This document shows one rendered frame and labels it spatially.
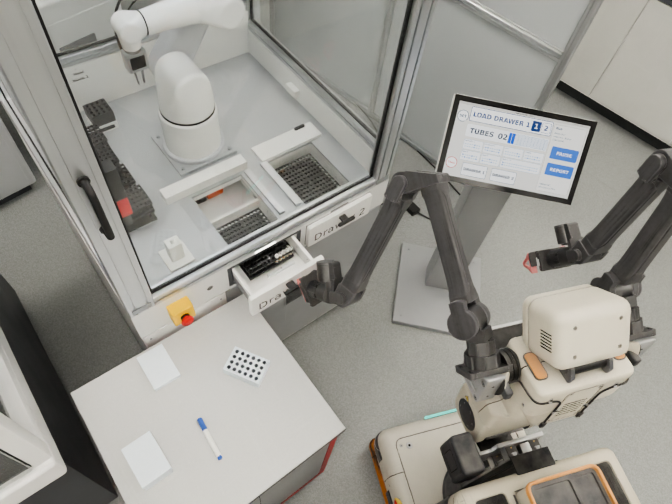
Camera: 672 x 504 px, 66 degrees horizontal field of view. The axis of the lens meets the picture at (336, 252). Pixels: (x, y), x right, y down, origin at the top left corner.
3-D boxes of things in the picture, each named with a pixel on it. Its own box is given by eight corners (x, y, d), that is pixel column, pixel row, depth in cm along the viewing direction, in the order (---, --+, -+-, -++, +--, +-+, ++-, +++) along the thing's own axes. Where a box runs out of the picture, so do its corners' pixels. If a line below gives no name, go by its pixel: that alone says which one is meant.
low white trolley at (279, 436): (325, 475, 222) (346, 428, 159) (196, 579, 197) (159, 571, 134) (252, 370, 244) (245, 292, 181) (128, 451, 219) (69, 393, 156)
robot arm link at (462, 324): (433, 158, 123) (450, 158, 131) (385, 175, 131) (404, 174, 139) (481, 339, 123) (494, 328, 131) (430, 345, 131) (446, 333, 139)
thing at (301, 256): (315, 271, 181) (317, 261, 176) (253, 308, 170) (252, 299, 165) (253, 196, 196) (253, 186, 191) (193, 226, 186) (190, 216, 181)
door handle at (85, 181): (121, 243, 118) (97, 189, 102) (110, 248, 117) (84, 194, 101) (111, 228, 120) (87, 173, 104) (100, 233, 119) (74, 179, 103)
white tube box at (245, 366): (270, 365, 168) (270, 360, 164) (258, 388, 163) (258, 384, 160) (235, 350, 169) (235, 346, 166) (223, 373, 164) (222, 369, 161)
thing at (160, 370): (181, 376, 163) (180, 374, 161) (155, 391, 159) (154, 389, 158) (162, 345, 168) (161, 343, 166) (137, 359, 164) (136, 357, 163)
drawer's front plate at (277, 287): (322, 274, 182) (324, 257, 173) (252, 316, 170) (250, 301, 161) (319, 271, 182) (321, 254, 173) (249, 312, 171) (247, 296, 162)
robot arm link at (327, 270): (344, 305, 146) (360, 298, 153) (342, 265, 144) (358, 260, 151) (310, 301, 152) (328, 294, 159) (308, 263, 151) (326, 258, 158)
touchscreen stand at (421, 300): (477, 340, 265) (572, 221, 180) (391, 322, 266) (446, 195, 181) (479, 261, 293) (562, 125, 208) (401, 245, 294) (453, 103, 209)
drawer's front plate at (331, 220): (368, 213, 199) (373, 194, 190) (307, 247, 188) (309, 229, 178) (365, 210, 200) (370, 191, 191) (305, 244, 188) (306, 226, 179)
